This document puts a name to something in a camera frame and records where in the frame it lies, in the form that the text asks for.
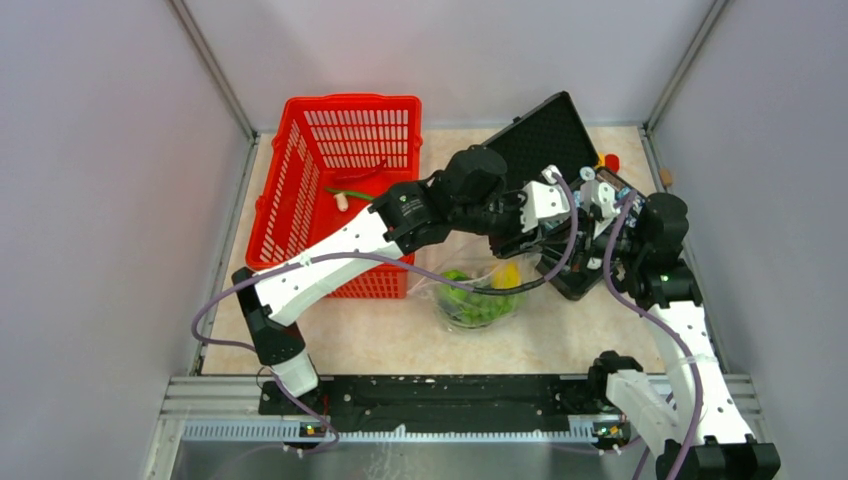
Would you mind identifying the clear zip top bag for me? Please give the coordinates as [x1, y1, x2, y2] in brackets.
[407, 238, 541, 334]

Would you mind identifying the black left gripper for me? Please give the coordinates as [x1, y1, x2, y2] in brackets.
[453, 181, 547, 259]

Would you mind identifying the green lime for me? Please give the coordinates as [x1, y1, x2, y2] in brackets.
[441, 269, 470, 292]

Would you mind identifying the yellow toy fruit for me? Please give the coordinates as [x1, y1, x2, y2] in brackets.
[491, 262, 523, 290]

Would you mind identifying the red chili pepper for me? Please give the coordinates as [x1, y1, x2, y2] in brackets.
[332, 158, 388, 185]

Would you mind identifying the red plastic basket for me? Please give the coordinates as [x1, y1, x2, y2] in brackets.
[235, 93, 422, 281]

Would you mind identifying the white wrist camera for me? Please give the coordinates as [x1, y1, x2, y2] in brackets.
[579, 166, 620, 239]
[520, 165, 572, 233]

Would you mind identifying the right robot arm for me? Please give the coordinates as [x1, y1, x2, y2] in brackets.
[575, 191, 781, 479]

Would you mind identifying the red round object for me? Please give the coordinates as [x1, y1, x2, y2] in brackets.
[599, 153, 620, 173]

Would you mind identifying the white toy mushroom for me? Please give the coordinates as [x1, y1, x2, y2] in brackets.
[334, 192, 349, 212]

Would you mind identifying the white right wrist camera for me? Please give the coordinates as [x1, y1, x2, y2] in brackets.
[579, 166, 620, 239]

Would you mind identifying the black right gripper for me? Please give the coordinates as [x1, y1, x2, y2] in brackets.
[541, 207, 647, 272]

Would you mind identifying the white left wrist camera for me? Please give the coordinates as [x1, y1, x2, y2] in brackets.
[520, 165, 572, 233]

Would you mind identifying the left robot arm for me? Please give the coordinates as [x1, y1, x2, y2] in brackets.
[234, 145, 576, 414]

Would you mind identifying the open black foam case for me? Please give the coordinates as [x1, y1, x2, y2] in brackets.
[480, 90, 669, 303]

